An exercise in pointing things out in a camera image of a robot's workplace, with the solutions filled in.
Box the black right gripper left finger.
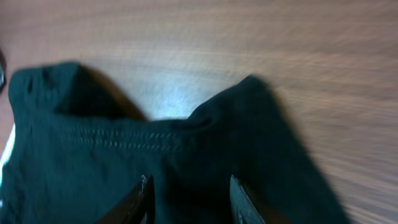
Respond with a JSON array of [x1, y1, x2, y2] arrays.
[[95, 175, 155, 224]]

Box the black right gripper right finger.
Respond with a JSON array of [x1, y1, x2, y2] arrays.
[[229, 175, 293, 224]]

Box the black shorts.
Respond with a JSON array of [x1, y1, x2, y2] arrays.
[[1, 62, 349, 223]]

